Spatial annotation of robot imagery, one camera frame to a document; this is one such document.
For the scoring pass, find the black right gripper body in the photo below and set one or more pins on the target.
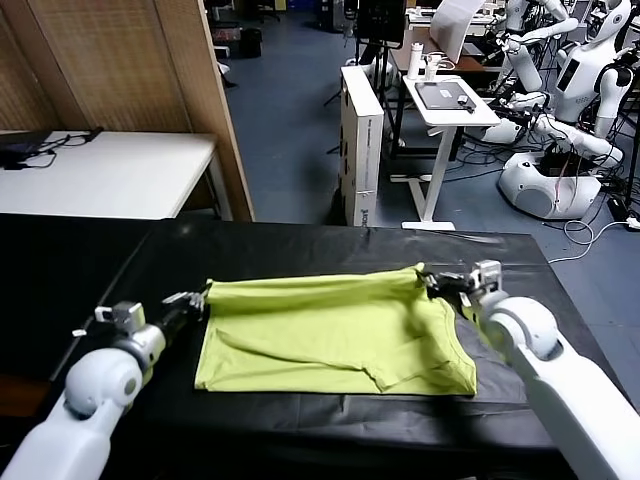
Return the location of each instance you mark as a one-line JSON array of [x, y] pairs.
[[462, 299]]

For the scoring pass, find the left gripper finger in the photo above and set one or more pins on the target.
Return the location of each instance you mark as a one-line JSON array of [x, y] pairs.
[[202, 306], [185, 298]]

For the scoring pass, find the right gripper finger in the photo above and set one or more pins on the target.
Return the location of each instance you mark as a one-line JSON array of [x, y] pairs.
[[435, 293], [445, 279]]

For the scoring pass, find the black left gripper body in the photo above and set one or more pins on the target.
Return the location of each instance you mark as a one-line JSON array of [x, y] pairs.
[[177, 320]]

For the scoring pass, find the yellow-green t-shirt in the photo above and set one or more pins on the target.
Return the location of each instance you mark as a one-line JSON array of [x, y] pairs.
[[325, 335]]

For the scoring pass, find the white humanoid robot raised arm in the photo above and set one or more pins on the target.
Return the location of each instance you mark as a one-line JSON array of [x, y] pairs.
[[520, 65]]

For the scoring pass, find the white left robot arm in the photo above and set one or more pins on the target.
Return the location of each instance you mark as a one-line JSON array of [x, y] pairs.
[[100, 380]]

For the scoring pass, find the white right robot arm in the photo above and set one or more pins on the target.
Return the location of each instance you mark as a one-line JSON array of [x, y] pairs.
[[550, 370]]

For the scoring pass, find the white table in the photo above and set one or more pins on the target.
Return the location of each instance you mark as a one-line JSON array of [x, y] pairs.
[[125, 170]]

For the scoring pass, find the tall white cardboard box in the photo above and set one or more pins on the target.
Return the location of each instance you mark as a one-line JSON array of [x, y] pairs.
[[367, 150]]

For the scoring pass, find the black plastic table cover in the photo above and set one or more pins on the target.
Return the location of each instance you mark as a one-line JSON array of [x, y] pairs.
[[300, 430]]

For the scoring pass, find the white height-adjustable desk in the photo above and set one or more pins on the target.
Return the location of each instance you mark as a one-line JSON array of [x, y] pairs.
[[475, 119]]

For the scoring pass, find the small black gadget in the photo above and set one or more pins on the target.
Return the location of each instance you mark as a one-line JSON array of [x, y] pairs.
[[466, 102]]

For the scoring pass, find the black power strip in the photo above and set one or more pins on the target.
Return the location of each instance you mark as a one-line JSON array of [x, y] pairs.
[[616, 207]]

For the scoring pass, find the grey closed laptop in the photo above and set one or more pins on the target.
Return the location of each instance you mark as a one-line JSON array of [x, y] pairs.
[[440, 96]]

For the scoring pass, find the small white cup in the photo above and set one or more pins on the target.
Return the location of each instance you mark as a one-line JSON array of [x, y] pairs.
[[430, 70]]

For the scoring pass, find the white water bottle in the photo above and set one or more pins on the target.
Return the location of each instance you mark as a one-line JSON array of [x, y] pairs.
[[413, 62]]

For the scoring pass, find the brown wooden desk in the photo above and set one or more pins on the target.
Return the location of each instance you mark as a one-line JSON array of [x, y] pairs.
[[477, 62]]

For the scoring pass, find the flat black device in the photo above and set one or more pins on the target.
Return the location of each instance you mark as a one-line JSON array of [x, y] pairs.
[[22, 145]]

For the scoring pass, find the black tripod stand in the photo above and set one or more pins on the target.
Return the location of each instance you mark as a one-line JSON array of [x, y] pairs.
[[384, 62]]

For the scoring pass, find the white humanoid robot with base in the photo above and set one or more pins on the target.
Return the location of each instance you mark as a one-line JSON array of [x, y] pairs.
[[575, 80]]

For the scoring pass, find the wooden partition screen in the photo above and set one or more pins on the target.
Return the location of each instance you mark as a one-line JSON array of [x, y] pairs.
[[125, 65]]

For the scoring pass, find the white curved panel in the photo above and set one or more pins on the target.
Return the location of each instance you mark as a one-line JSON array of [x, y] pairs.
[[450, 35]]

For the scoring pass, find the black bin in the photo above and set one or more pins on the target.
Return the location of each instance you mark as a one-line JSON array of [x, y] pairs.
[[250, 44]]

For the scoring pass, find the black monitor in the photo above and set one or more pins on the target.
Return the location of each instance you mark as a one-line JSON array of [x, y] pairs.
[[380, 20]]

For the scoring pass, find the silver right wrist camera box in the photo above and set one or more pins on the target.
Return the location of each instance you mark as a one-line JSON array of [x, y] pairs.
[[487, 275]]

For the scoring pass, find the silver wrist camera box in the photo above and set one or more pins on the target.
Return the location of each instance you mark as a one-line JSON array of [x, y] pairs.
[[487, 275], [125, 315]]

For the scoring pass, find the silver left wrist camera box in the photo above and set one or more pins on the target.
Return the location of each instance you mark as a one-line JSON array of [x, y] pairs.
[[125, 315]]

